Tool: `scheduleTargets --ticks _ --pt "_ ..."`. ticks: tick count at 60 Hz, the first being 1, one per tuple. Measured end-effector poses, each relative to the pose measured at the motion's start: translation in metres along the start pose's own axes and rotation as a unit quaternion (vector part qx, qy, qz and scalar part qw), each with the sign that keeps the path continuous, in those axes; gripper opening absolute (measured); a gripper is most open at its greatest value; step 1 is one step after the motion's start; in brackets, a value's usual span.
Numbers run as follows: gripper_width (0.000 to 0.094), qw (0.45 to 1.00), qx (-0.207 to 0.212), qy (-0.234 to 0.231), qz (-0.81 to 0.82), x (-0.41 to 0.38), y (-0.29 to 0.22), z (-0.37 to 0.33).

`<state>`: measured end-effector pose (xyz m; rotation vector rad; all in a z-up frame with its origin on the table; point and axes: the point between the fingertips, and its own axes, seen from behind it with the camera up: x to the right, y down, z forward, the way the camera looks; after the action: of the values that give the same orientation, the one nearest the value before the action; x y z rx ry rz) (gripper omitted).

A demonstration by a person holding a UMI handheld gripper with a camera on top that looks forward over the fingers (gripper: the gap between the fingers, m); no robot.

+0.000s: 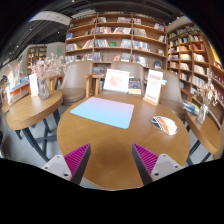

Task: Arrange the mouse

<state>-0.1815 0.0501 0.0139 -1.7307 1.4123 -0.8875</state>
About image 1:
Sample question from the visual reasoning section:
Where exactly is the left round wooden table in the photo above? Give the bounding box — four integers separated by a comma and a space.
6, 90, 63, 161

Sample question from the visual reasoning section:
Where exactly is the right wooden bookshelf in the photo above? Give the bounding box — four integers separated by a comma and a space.
166, 22, 224, 126

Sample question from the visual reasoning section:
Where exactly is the glass vase with dried branches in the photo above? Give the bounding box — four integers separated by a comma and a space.
196, 71, 218, 124

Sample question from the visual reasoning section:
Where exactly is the right wooden side table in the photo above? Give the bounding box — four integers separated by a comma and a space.
185, 112, 221, 165

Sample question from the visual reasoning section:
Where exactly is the blue pink gradient mouse pad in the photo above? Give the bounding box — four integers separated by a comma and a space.
70, 97, 134, 129

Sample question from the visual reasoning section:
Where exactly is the far left background bookshelf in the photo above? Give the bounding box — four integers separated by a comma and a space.
27, 45, 47, 75

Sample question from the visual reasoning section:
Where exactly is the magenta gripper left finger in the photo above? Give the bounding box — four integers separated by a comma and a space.
42, 144, 91, 185

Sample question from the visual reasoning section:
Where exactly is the right beige armchair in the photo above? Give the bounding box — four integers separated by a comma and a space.
160, 70, 185, 120

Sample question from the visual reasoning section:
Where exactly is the middle beige armchair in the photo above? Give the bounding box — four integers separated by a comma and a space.
91, 60, 146, 98

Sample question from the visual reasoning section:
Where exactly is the white framed picture sign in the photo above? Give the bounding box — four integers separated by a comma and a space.
103, 69, 129, 93

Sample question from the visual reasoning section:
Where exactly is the small white card sign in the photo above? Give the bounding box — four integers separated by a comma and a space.
29, 73, 39, 96

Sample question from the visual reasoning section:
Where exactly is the left beige wooden armchair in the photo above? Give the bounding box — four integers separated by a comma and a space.
46, 60, 94, 106

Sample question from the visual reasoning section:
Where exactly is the white red standing sign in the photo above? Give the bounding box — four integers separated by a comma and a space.
144, 70, 163, 106

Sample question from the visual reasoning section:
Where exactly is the large wooden bookshelf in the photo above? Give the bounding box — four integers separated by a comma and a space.
65, 12, 167, 72

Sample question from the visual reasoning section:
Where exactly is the stack of books right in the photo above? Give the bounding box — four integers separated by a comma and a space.
182, 100, 199, 115

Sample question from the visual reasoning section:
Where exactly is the glass vase with pink flowers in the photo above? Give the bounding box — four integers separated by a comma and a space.
31, 53, 68, 100

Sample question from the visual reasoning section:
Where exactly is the dark book on table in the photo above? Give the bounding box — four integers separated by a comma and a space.
128, 78, 141, 95

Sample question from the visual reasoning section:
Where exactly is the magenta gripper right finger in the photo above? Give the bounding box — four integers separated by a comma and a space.
132, 144, 182, 185

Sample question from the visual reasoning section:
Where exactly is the round wooden table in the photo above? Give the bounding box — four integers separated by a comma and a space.
6, 90, 63, 161
57, 94, 190, 190

